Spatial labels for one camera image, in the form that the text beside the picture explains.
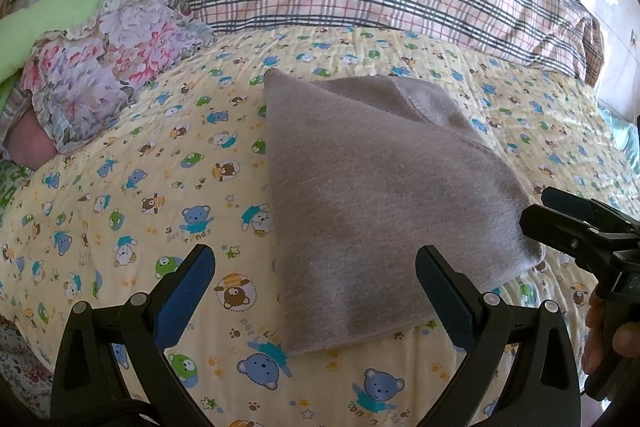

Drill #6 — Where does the light green cloth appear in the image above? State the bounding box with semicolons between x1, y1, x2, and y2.
0;0;163;108

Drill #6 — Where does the beige knit garment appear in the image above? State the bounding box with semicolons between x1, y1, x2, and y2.
262;68;546;355

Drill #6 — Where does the floral bedsheet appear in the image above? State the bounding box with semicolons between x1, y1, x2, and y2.
0;314;56;408

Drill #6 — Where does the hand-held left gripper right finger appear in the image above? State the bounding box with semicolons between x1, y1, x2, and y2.
415;245;583;427

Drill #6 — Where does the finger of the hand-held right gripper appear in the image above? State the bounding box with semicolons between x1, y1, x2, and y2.
519;205;618;260
541;187;623;224

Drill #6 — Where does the yellow bear-print blanket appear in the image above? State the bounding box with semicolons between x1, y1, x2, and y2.
0;27;640;427

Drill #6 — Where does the floral pink pillow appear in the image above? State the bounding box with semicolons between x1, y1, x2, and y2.
0;0;218;158

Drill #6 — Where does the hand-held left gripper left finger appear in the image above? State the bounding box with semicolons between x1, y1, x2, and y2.
50;244;217;427

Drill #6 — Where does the teal cloth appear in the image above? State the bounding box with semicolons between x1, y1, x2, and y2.
600;107;640;168

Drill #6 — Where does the person's right hand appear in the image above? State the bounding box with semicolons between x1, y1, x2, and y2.
581;291;640;376

